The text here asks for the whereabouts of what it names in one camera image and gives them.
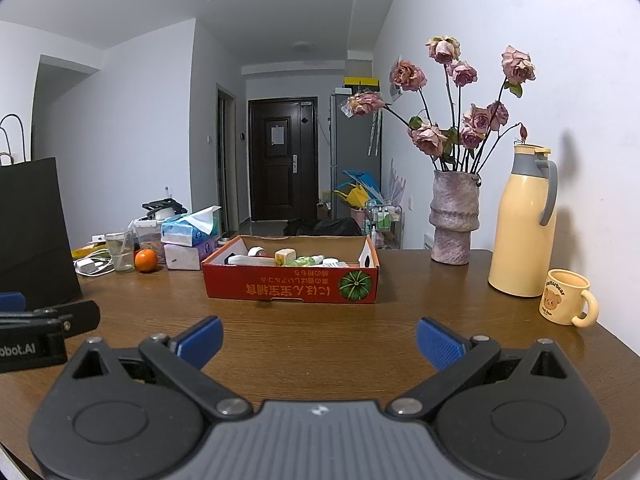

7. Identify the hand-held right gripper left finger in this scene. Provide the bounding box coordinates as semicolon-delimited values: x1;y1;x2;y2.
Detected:
72;316;253;422

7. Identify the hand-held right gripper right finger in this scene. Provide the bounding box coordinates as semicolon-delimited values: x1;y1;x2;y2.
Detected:
387;317;571;421

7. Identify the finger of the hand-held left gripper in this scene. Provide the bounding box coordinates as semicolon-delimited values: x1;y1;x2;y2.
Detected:
0;300;101;339
0;291;60;323

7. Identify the orange cardboard box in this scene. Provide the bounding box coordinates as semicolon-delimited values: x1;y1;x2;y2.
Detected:
201;234;380;306

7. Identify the yellow packet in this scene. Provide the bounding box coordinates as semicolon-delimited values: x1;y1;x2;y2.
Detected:
71;242;109;259

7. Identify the clear drinking glass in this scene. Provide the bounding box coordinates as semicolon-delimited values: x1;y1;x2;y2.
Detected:
105;230;136;274

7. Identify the black paper bag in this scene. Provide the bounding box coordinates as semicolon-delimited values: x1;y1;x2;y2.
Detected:
0;114;82;307

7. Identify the orange fruit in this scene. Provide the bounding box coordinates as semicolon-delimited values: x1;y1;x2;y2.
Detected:
134;249;159;274

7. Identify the purple tissue pack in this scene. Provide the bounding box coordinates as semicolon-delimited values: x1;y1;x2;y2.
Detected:
164;237;220;271

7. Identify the clear plastic container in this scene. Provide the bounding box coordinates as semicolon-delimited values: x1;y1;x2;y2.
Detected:
132;217;164;264

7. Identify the blue tissue pack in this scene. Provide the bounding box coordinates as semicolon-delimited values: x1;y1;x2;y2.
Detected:
161;205;222;247

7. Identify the pink textured vase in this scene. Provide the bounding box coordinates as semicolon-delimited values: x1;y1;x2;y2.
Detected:
429;169;482;266

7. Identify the yellow bear mug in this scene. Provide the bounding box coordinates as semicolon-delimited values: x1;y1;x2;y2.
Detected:
539;269;599;328

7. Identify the metal trolley with bottles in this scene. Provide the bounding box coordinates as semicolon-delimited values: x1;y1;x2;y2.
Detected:
364;200;405;250

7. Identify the dark clutter pile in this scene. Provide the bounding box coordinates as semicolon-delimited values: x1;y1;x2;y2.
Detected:
142;199;188;219

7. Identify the yellow thermos jug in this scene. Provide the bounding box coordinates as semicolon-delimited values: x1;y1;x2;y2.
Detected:
488;143;559;299

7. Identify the black cloth cover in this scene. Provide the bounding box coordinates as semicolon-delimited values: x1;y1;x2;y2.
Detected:
283;217;362;237

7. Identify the dark brown entrance door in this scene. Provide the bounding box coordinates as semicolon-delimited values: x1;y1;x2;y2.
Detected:
248;98;319;222

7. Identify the dark side door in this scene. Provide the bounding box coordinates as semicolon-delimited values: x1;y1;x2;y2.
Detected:
216;84;237;233

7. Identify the bunch of dried pink roses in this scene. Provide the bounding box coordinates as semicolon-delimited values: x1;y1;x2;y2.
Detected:
340;35;538;173

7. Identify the grey refrigerator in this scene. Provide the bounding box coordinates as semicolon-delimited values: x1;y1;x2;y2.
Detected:
330;89;383;221

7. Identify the white folded umbrella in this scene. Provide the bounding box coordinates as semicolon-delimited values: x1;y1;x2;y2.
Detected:
369;112;383;157

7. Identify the white charger with cable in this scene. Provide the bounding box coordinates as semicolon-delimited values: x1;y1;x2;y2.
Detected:
74;255;117;277

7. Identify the purple wall decoration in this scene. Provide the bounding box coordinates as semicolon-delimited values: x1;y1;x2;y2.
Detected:
389;159;407;201

